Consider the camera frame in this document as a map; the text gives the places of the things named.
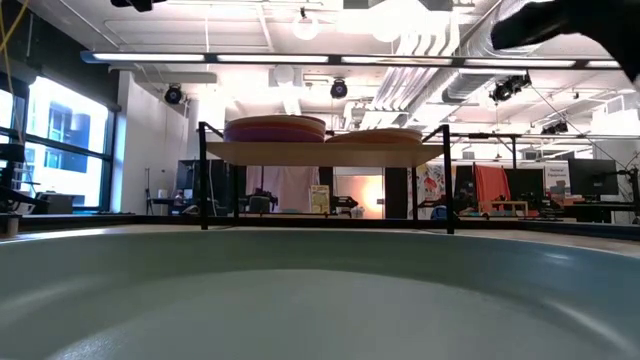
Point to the black computer monitor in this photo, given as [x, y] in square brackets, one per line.
[592, 176]

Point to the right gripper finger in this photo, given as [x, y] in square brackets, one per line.
[530, 25]

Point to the black table frame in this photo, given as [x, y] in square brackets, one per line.
[100, 220]

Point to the orange cloth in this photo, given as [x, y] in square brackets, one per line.
[490, 182]

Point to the wooden shelf riser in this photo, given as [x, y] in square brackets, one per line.
[325, 154]

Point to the white globe lamp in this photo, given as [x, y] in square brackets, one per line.
[306, 27]

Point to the colourful wall poster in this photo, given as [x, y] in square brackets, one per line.
[430, 185]

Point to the white curtain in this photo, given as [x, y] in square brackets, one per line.
[290, 182]

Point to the peach plate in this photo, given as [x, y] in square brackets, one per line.
[375, 139]

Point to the white info sign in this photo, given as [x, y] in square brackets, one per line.
[556, 175]

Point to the dark orange plate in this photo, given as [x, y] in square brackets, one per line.
[272, 125]

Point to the yellow poster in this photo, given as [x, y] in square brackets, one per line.
[320, 199]

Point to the purple plate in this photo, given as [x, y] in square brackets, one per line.
[272, 136]

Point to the overhead light bar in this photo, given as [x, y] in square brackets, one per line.
[335, 59]

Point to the large window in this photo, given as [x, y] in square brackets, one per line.
[65, 150]

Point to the silver ventilation duct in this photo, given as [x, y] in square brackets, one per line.
[475, 82]

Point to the teal plate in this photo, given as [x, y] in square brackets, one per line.
[320, 310]

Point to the black cabinet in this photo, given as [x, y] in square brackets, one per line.
[220, 180]

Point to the black spotlight cluster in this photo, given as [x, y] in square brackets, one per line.
[507, 89]

